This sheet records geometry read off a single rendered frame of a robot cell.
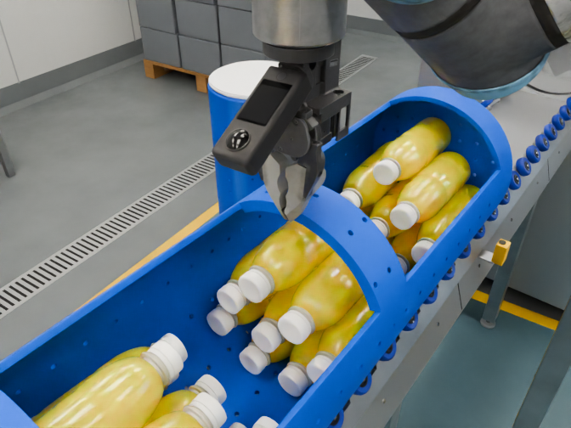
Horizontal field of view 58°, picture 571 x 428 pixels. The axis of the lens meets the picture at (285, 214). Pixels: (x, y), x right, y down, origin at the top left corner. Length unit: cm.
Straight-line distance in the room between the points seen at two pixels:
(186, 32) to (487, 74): 372
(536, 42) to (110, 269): 224
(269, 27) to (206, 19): 346
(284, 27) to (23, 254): 237
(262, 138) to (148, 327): 35
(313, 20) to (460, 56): 13
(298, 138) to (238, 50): 331
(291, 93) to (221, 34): 339
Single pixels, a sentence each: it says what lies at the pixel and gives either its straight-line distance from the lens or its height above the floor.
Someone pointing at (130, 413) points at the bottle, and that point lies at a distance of 53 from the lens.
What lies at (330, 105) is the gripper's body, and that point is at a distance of 55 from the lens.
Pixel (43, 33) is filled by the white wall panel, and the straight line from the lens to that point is 443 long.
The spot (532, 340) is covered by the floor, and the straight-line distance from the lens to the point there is 230.
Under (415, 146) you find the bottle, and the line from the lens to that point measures 89.
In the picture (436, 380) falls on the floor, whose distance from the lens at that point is 205.
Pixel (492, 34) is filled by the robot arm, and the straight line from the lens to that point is 45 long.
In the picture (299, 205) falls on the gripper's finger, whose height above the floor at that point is 126.
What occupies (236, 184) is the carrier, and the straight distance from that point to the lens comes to 156.
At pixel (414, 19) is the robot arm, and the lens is 41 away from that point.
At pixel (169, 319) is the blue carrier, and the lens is 75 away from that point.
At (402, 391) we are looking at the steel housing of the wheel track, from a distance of 92.
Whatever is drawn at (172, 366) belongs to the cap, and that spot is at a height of 116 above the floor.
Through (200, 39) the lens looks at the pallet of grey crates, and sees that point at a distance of 404.
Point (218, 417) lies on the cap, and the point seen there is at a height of 112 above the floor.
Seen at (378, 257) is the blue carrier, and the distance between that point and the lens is 63.
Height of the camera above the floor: 159
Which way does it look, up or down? 36 degrees down
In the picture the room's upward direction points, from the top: straight up
